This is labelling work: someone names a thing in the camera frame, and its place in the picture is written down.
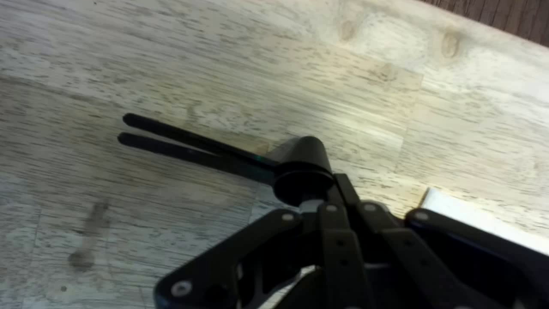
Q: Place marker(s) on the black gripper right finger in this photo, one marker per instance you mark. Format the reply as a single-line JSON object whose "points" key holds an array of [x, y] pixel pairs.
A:
{"points": [[431, 262]]}

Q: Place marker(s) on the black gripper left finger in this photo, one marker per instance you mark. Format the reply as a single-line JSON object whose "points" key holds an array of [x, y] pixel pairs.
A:
{"points": [[315, 253]]}

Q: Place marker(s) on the black scoop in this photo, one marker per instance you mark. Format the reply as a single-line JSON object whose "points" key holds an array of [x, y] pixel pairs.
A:
{"points": [[306, 152], [293, 183]]}

